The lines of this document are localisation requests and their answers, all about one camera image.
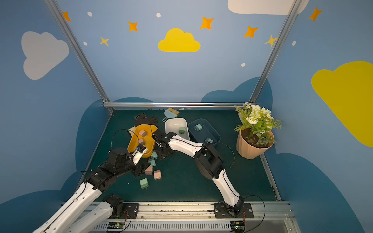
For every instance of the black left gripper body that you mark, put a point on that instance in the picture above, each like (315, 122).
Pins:
(139, 148)

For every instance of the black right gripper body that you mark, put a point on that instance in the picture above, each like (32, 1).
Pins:
(159, 138)

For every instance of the pink plug front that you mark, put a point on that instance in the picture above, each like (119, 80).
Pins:
(157, 174)

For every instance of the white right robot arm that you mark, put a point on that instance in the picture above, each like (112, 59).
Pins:
(208, 161)

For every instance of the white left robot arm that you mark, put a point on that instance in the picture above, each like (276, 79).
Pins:
(78, 202)

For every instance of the yellow storage box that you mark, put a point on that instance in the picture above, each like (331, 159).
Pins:
(150, 142)

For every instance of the white storage box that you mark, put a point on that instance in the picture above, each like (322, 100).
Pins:
(173, 125)

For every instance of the transparent blue storage box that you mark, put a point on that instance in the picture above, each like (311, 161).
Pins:
(208, 131)

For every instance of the blue plug middle cluster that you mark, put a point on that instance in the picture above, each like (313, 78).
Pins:
(152, 162)

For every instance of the light blue dustpan brush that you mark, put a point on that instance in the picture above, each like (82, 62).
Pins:
(170, 113)

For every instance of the black rubber glove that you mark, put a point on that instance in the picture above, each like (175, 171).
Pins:
(142, 119)

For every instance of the pink ribbed flower pot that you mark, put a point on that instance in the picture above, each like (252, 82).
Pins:
(245, 149)

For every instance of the artificial green white plant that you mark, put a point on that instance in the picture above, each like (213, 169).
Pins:
(259, 123)

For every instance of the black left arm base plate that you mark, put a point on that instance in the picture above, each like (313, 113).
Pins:
(121, 211)

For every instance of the aluminium frame rail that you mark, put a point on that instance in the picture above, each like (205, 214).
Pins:
(172, 105)

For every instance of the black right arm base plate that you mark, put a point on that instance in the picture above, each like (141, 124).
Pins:
(221, 210)

